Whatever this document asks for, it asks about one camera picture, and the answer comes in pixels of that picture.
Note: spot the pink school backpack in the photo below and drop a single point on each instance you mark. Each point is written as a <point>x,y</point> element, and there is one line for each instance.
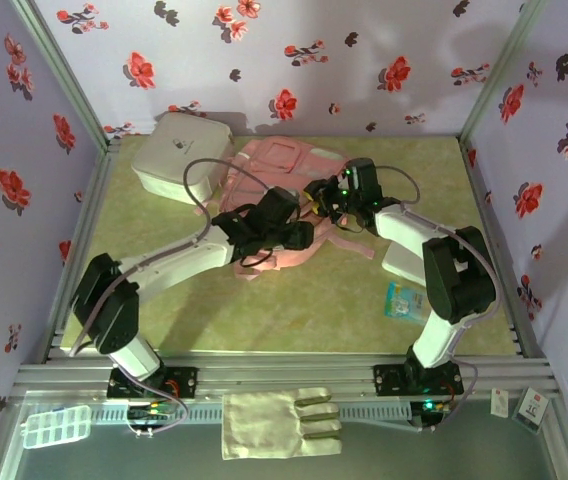
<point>264,165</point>

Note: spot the white pencil case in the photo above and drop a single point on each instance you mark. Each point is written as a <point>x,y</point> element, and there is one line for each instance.
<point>401,260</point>

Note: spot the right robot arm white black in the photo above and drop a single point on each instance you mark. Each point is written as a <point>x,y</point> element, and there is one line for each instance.
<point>404,225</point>

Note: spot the light blue tissue pack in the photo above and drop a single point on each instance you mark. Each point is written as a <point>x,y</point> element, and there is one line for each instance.
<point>401,302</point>

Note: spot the white square box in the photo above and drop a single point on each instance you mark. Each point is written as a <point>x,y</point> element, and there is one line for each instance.
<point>179,150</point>

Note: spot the white work glove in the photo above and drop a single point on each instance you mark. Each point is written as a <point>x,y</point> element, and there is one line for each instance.
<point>264,425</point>

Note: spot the small white tag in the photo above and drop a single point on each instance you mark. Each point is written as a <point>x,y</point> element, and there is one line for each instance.
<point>499,402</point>

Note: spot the white tags with label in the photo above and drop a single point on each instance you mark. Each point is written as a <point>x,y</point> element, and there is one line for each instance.
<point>531,407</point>

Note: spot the clear plastic compartment box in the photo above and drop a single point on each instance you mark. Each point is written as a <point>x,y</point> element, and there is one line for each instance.
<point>56,426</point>

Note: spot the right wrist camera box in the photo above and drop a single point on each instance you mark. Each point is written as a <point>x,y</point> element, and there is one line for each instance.
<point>366,177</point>

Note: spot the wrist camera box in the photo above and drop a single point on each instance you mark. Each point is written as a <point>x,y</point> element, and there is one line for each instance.
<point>366,177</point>
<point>276,202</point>

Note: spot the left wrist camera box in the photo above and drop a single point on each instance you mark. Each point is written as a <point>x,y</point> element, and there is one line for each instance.
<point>276,202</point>

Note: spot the aluminium table rail long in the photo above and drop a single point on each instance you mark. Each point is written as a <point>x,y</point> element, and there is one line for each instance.
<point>284,375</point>

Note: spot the aluminium side rail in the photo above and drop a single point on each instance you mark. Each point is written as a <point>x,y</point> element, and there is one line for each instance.
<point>496,220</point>
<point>89,210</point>

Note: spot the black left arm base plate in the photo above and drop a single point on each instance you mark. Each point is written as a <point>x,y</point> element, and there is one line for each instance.
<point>184,381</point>

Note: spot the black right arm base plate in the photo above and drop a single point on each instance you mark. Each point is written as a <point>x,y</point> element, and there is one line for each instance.
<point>389,380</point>

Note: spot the aluminium frame post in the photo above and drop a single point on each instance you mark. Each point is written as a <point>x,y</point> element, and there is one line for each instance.
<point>494,75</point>
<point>64,70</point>

